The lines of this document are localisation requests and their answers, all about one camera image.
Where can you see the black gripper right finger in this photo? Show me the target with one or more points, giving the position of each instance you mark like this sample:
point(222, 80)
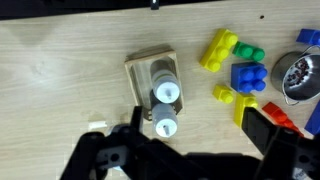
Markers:
point(286, 153)

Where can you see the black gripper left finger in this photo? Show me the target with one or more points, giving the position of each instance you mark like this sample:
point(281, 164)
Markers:
point(100, 156)

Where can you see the long red lego brick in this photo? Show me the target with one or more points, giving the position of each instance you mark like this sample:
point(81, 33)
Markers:
point(278, 115)

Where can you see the square blue lego brick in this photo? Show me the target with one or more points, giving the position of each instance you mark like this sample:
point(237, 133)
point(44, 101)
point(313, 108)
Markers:
point(248, 77)

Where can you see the small yellow lego brick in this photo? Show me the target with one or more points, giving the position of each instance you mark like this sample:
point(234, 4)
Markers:
point(222, 94)

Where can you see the small wooden crate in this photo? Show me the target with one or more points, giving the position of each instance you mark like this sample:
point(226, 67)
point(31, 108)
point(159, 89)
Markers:
point(133, 70)

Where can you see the green lego brick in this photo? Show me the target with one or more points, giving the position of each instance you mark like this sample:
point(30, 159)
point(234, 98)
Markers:
point(248, 51)

